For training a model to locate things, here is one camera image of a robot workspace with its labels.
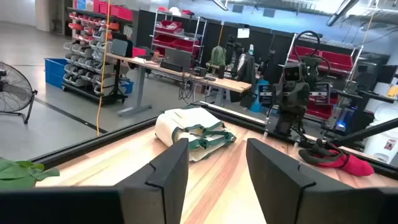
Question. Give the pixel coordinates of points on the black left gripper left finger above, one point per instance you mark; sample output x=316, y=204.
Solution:
x=161, y=186

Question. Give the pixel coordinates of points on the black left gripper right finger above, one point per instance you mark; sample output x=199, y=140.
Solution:
x=280, y=186

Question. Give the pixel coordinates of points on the cream gardening bag green trim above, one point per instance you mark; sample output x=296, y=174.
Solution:
x=192, y=118

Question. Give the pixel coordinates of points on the red black gardening glove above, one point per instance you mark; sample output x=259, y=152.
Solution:
x=354, y=166

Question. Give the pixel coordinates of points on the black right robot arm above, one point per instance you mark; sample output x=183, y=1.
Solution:
x=289, y=123

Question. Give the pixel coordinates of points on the wooden top desk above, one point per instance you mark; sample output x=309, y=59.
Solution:
x=224, y=83

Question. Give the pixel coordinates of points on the white plastic container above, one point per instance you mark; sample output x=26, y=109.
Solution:
x=382, y=146

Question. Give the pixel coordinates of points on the small blue bin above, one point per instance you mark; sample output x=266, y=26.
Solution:
x=128, y=87

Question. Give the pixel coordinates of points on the grey monitor on desk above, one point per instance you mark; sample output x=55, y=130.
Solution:
x=178, y=57

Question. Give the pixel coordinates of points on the red plastic bin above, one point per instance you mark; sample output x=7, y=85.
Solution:
x=139, y=52

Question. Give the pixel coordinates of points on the storage rack with small bins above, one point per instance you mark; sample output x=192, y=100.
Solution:
x=93, y=62

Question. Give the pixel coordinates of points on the green plant in white pot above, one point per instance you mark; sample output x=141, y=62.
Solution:
x=18, y=174

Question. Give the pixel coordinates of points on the blue plastic crate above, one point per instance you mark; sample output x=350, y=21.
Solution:
x=54, y=71

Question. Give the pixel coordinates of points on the black floor fan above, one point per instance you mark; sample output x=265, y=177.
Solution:
x=12, y=90

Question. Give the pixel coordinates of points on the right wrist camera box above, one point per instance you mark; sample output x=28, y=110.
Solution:
x=292, y=74

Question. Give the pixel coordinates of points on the black partition wall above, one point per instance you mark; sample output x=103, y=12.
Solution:
x=264, y=40

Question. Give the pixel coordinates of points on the black table edge frame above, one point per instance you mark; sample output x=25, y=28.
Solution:
x=93, y=144

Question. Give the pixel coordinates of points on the black frame strut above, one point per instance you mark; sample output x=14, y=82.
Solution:
x=367, y=132

